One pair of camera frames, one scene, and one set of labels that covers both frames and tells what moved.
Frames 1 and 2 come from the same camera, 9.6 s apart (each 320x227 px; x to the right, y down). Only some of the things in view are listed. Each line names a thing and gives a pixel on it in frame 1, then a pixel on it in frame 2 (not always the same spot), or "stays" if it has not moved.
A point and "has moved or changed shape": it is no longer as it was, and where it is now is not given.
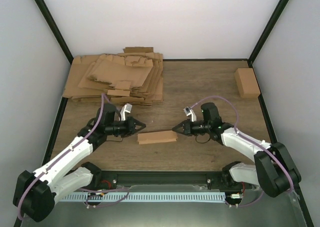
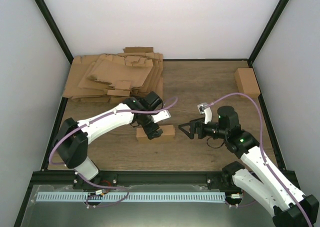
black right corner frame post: [277, 12] stays
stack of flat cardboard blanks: [134, 77] stays
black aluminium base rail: [106, 179] stays
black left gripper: [131, 127] -> [155, 134]
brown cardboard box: [157, 137] has moved or changed shape
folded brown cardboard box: [247, 82] stays
